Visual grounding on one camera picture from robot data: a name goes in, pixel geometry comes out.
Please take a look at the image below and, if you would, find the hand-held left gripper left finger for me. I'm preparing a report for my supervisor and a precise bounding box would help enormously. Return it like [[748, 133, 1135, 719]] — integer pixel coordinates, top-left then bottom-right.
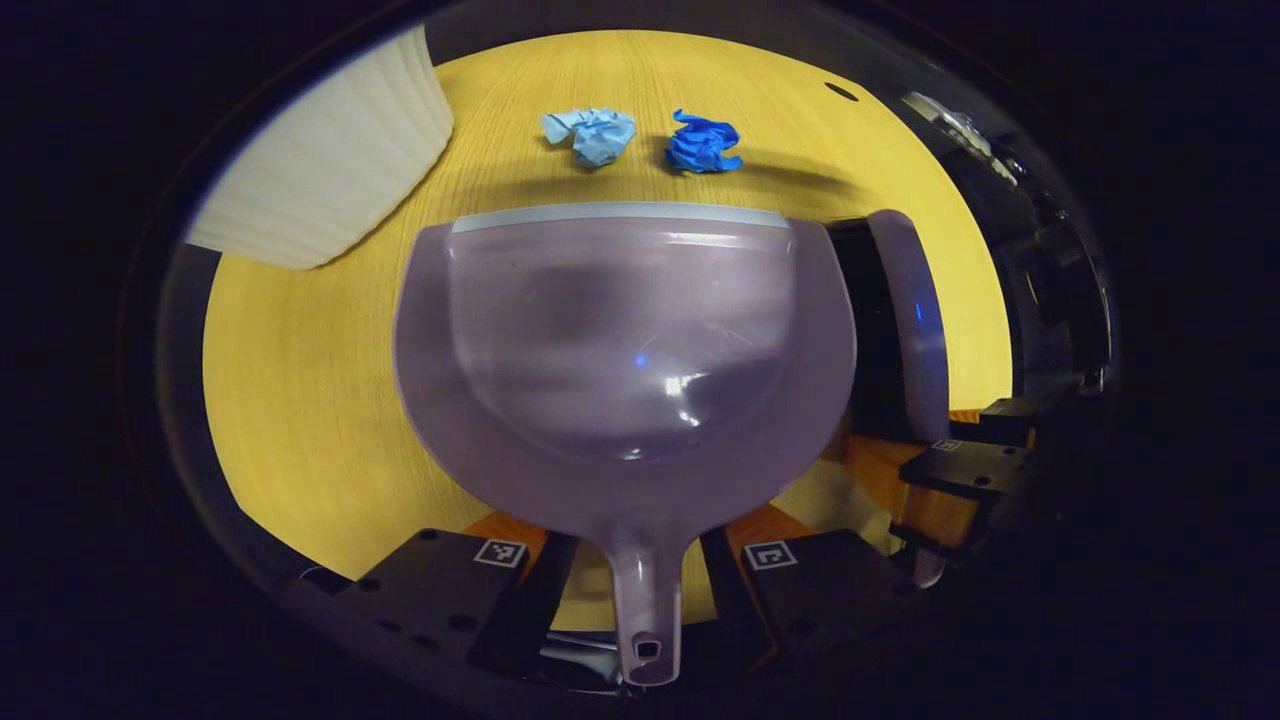
[[300, 510, 583, 691]]

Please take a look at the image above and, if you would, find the pink dustpan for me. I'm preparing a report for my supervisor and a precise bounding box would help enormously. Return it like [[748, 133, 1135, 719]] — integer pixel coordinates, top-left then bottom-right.
[[392, 202, 858, 688]]

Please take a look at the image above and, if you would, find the small pink broom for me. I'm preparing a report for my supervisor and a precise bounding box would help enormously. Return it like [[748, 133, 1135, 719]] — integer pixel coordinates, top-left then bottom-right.
[[825, 208, 951, 591]]

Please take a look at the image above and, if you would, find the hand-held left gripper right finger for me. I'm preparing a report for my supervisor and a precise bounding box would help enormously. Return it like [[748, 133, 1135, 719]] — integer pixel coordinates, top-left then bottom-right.
[[698, 503, 933, 691]]

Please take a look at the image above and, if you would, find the dark blue paper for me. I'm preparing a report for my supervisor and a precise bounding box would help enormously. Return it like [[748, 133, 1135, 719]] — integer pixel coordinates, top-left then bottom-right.
[[665, 109, 744, 175]]

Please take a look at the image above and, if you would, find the light blue paper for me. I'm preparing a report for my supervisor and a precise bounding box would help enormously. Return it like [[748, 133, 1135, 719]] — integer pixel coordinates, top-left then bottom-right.
[[541, 107, 638, 169]]

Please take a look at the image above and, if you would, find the white garbage bin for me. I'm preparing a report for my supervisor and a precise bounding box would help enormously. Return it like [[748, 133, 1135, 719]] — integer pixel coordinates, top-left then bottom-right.
[[185, 25, 456, 271]]

